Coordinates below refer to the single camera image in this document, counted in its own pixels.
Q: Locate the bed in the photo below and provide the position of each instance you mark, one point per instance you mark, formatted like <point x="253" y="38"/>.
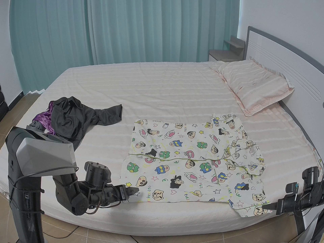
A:
<point x="151" y="85"/>

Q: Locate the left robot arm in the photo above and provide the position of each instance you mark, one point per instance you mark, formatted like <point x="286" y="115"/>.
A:
<point x="43" y="156"/>

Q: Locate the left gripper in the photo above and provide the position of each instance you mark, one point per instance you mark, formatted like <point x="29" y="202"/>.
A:
<point x="119" y="194"/>

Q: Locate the white printed pyjama top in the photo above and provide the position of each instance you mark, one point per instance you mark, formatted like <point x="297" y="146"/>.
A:
<point x="189" y="148"/>

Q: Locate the blue-green curtain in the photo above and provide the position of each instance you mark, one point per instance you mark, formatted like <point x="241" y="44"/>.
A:
<point x="164" y="21"/>
<point x="50" y="34"/>

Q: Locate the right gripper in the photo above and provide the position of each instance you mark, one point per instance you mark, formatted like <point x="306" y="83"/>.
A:
<point x="289" y="204"/>

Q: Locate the black garment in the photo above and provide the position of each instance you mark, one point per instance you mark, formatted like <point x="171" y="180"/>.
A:
<point x="68" y="120"/>

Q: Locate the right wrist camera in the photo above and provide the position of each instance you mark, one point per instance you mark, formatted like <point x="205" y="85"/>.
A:
<point x="292" y="188"/>

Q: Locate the grey bedside table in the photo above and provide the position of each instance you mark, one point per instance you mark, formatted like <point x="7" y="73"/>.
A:
<point x="225" y="53"/>

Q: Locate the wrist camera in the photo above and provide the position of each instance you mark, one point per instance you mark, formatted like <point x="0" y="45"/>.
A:
<point x="292" y="188"/>
<point x="107" y="176"/>

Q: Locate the pale pink striped pillow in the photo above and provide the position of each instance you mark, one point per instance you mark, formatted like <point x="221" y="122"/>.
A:
<point x="255" y="85"/>

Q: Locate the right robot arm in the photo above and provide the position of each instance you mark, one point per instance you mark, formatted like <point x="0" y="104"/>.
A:
<point x="312" y="176"/>

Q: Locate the black chair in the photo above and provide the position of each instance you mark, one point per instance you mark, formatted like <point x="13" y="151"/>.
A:
<point x="2" y="102"/>

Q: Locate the purple garment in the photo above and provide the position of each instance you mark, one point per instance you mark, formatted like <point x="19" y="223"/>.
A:
<point x="41" y="116"/>

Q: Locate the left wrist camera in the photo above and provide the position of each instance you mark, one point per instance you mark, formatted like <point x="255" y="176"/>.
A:
<point x="107" y="176"/>

